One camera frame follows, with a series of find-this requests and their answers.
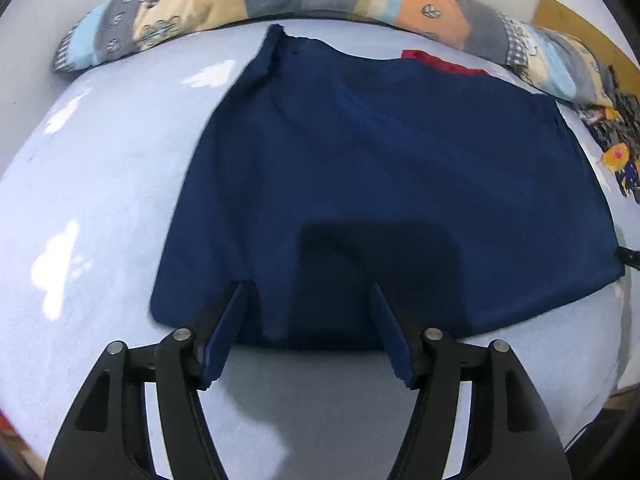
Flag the dark floral cloth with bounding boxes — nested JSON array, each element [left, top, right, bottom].
[[575, 62, 640, 166]]

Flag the wooden headboard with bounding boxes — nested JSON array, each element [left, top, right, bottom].
[[532, 0, 640, 81]]

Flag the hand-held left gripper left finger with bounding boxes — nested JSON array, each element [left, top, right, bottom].
[[44, 280, 249, 480]]

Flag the navy star-print cloth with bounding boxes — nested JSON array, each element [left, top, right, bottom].
[[612, 160, 640, 204]]

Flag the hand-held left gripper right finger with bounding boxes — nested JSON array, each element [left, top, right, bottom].
[[367, 282, 573, 480]]

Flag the light blue bed blanket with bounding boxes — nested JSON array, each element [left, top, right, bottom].
[[0, 17, 632, 480]]

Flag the navy blue shirt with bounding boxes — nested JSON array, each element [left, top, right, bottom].
[[150, 24, 626, 351]]

